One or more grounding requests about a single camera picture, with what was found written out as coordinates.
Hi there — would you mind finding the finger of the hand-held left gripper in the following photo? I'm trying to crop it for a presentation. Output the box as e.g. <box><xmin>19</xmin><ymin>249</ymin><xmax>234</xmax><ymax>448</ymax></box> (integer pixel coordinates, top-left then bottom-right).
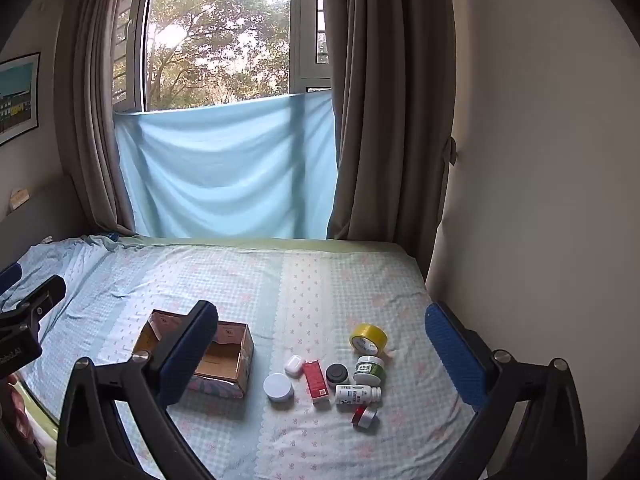
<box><xmin>0</xmin><ymin>262</ymin><xmax>24</xmax><ymax>293</ymax></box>
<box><xmin>10</xmin><ymin>275</ymin><xmax>67</xmax><ymax>322</ymax></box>

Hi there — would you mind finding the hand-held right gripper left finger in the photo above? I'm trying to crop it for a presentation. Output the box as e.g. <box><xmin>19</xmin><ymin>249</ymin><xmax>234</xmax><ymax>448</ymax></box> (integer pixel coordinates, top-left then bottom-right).
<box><xmin>56</xmin><ymin>300</ymin><xmax>219</xmax><ymax>480</ymax></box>

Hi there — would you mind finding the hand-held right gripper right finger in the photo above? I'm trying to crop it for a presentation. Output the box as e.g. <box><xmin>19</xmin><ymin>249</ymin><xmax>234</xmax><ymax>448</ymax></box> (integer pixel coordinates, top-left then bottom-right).
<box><xmin>425</xmin><ymin>301</ymin><xmax>588</xmax><ymax>480</ymax></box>

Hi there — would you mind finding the cardboard box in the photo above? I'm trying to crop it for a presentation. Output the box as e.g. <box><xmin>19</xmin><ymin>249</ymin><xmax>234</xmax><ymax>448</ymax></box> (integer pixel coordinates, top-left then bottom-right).
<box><xmin>131</xmin><ymin>310</ymin><xmax>255</xmax><ymax>400</ymax></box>

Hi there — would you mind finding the green and white jar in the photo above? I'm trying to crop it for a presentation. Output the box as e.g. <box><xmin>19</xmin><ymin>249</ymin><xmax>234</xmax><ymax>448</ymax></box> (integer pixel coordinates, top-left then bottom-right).
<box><xmin>353</xmin><ymin>355</ymin><xmax>387</xmax><ymax>387</ymax></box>

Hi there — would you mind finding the yellow tape roll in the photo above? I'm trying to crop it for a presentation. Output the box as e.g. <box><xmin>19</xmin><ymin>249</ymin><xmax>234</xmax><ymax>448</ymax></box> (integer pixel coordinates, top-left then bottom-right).
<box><xmin>349</xmin><ymin>323</ymin><xmax>392</xmax><ymax>358</ymax></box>

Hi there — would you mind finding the white pill bottle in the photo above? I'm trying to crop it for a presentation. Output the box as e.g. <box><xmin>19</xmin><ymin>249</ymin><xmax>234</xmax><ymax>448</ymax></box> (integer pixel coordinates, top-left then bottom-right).
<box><xmin>335</xmin><ymin>385</ymin><xmax>382</xmax><ymax>405</ymax></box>

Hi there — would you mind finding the small red jar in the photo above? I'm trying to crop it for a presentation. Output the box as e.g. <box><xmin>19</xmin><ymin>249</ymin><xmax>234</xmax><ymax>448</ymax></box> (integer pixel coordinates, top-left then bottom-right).
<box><xmin>351</xmin><ymin>405</ymin><xmax>378</xmax><ymax>431</ymax></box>

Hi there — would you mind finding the red carton box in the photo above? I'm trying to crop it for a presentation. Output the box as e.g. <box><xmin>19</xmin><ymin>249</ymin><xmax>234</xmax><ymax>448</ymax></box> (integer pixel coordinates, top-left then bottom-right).
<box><xmin>303</xmin><ymin>360</ymin><xmax>332</xmax><ymax>405</ymax></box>

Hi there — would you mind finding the light blue crumpled quilt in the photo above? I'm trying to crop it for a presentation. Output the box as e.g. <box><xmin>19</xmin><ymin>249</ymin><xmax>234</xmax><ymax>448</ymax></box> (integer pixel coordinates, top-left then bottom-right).
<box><xmin>0</xmin><ymin>236</ymin><xmax>121</xmax><ymax>311</ymax></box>

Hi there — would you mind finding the beige padded headboard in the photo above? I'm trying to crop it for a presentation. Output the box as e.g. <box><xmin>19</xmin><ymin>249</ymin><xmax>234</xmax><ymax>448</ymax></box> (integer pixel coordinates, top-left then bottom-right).
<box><xmin>0</xmin><ymin>174</ymin><xmax>86</xmax><ymax>248</ymax></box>

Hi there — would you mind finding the checked floral bed sheet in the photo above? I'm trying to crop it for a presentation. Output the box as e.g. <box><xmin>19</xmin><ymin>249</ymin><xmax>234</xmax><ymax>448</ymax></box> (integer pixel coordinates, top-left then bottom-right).
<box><xmin>0</xmin><ymin>235</ymin><xmax>481</xmax><ymax>480</ymax></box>

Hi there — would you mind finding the brown curtain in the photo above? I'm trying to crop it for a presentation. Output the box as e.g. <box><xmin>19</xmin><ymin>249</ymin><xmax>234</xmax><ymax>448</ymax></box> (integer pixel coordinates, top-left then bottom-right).
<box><xmin>320</xmin><ymin>0</ymin><xmax>458</xmax><ymax>271</ymax></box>
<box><xmin>54</xmin><ymin>0</ymin><xmax>161</xmax><ymax>238</ymax></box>

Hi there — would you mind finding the light blue hanging cloth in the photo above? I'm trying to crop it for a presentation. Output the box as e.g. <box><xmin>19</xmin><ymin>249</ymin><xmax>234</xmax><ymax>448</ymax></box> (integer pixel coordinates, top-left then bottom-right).
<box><xmin>114</xmin><ymin>91</ymin><xmax>341</xmax><ymax>240</ymax></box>

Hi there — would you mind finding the white framed window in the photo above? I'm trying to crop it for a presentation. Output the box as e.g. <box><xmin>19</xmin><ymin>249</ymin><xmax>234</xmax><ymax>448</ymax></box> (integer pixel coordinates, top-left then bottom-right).
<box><xmin>112</xmin><ymin>0</ymin><xmax>332</xmax><ymax>113</ymax></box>

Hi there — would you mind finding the wall poster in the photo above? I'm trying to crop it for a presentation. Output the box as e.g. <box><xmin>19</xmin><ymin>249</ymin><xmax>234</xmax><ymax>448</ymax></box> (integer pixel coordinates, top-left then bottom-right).
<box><xmin>0</xmin><ymin>52</ymin><xmax>41</xmax><ymax>147</ymax></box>

